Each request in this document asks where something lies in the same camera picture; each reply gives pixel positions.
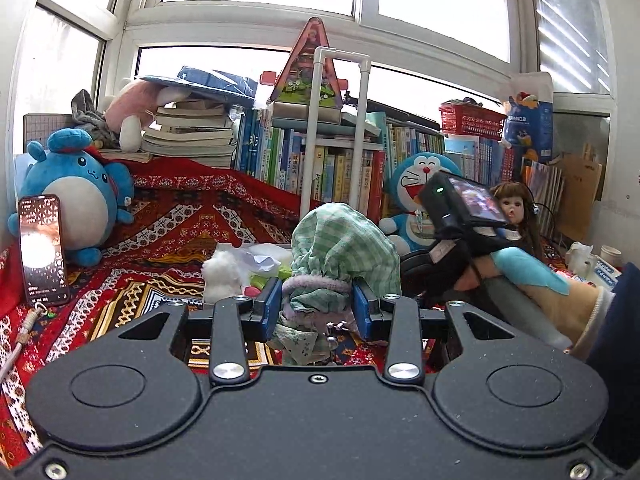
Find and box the smartphone with lit screen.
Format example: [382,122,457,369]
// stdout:
[18,195,70,308]

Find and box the white charging cable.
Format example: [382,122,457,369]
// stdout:
[0,301,57,386]

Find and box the pink plush toy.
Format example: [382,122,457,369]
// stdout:
[104,79,191,153]

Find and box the red plastic basket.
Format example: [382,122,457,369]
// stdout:
[438,101,506,140]

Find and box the stack of books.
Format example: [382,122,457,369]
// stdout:
[98,98,239,169]

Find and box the right forearm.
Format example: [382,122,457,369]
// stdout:
[479,246,640,456]

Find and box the white paper origami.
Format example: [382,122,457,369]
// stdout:
[235,243,293,276]

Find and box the brown haired doll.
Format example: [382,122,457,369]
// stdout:
[490,181,548,263]

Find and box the red patterned cloth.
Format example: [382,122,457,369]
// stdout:
[0,156,572,468]

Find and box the right hand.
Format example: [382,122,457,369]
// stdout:
[454,255,501,292]

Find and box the blue cardboard box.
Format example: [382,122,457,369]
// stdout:
[502,72,553,164]

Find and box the white PVC pipe frame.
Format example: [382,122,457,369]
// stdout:
[299,47,371,219]

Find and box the white fluffy plush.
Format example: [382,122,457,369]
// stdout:
[202,250,244,304]

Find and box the Doraemon plush toy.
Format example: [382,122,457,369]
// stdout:
[378,152,461,257]

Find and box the round blue plush toy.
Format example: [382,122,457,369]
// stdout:
[18,128,134,266]

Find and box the row of books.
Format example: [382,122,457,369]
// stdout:
[234,104,566,226]

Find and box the white shallow tray box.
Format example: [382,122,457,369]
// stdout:
[203,243,293,286]

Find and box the triangular picture box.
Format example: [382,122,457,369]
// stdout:
[268,16,347,110]

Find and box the blue folded sheet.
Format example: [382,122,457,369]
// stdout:
[141,66,258,108]

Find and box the pink and green scrunchie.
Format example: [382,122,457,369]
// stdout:
[244,266,292,297]

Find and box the green checkered cloth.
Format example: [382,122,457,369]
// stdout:
[268,203,401,365]

